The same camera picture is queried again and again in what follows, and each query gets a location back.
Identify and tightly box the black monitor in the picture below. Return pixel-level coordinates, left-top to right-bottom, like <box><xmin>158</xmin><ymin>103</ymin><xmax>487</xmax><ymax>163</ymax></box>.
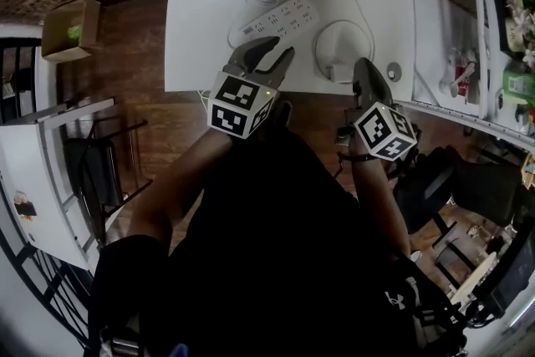
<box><xmin>487</xmin><ymin>227</ymin><xmax>535</xmax><ymax>317</ymax></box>

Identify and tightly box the white desk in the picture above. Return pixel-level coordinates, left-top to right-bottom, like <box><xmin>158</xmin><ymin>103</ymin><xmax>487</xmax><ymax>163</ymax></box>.
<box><xmin>0</xmin><ymin>95</ymin><xmax>116</xmax><ymax>273</ymax></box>

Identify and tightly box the black metal railing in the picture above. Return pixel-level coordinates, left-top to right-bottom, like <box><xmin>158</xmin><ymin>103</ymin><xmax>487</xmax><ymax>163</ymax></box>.
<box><xmin>0</xmin><ymin>36</ymin><xmax>43</xmax><ymax>126</ymax></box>

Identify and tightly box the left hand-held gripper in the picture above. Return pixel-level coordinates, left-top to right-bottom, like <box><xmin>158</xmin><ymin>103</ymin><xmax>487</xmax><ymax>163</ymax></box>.
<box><xmin>207</xmin><ymin>35</ymin><xmax>296</xmax><ymax>140</ymax></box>

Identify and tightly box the black office chair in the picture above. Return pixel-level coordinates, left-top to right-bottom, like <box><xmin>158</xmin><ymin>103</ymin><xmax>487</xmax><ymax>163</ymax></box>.
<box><xmin>392</xmin><ymin>145</ymin><xmax>477</xmax><ymax>285</ymax></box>

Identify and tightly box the person's left forearm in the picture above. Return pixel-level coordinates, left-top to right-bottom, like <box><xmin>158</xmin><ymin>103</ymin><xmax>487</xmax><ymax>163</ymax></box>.
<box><xmin>127</xmin><ymin>129</ymin><xmax>235</xmax><ymax>242</ymax></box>

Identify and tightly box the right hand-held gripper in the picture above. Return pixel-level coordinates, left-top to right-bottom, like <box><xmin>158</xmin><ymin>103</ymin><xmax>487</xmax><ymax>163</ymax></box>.
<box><xmin>336</xmin><ymin>57</ymin><xmax>419</xmax><ymax>162</ymax></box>

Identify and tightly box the black stair railing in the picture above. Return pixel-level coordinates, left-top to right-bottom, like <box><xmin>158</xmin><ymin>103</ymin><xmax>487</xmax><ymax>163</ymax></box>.
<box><xmin>0</xmin><ymin>227</ymin><xmax>99</xmax><ymax>350</ymax></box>

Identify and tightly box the black and orange item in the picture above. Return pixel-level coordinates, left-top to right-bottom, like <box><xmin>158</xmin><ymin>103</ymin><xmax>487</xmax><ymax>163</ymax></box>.
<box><xmin>13</xmin><ymin>190</ymin><xmax>38</xmax><ymax>218</ymax></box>

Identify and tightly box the white power strip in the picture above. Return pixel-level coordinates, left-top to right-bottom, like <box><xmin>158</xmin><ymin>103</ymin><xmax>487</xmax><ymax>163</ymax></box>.
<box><xmin>227</xmin><ymin>0</ymin><xmax>321</xmax><ymax>52</ymax></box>

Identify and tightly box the person's black clothing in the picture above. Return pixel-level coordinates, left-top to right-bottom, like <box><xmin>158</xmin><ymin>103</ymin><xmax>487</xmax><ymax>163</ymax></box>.
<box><xmin>87</xmin><ymin>125</ymin><xmax>465</xmax><ymax>357</ymax></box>

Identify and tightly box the black wrist strap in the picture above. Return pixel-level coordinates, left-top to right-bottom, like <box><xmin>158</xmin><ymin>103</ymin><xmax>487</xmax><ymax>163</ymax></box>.
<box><xmin>337</xmin><ymin>151</ymin><xmax>377</xmax><ymax>165</ymax></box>

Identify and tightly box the red and white packet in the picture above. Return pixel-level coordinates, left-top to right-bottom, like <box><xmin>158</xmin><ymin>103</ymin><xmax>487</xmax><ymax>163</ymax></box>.
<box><xmin>453</xmin><ymin>62</ymin><xmax>477</xmax><ymax>97</ymax></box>

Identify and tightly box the black folding chair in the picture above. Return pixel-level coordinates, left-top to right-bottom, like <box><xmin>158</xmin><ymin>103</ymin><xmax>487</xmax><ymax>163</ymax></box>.
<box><xmin>62</xmin><ymin>119</ymin><xmax>154</xmax><ymax>247</ymax></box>

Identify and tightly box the black tray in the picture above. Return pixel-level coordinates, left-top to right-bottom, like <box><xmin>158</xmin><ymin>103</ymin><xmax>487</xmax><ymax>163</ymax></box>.
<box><xmin>487</xmin><ymin>0</ymin><xmax>535</xmax><ymax>59</ymax></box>

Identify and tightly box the white charger with cable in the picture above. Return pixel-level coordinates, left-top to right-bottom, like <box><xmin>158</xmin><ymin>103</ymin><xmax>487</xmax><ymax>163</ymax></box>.
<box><xmin>313</xmin><ymin>0</ymin><xmax>376</xmax><ymax>85</ymax></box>

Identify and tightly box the white metal shelf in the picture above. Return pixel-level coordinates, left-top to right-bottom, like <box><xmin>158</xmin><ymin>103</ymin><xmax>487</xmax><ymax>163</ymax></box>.
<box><xmin>409</xmin><ymin>0</ymin><xmax>535</xmax><ymax>151</ymax></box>

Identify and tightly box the cardboard box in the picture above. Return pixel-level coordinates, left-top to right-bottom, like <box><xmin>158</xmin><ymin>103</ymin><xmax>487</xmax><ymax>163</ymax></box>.
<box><xmin>40</xmin><ymin>0</ymin><xmax>104</xmax><ymax>64</ymax></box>

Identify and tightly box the person's right forearm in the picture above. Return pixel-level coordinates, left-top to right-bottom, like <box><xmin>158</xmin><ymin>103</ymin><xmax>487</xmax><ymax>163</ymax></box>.
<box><xmin>349</xmin><ymin>154</ymin><xmax>413</xmax><ymax>260</ymax></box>

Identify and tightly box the green bottle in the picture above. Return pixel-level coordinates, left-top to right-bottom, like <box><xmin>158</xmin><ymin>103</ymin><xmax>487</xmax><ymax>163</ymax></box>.
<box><xmin>502</xmin><ymin>69</ymin><xmax>535</xmax><ymax>96</ymax></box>

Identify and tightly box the bunch of flowers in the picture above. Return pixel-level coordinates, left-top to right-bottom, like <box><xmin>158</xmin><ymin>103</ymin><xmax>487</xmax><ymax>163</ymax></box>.
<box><xmin>503</xmin><ymin>0</ymin><xmax>535</xmax><ymax>70</ymax></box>

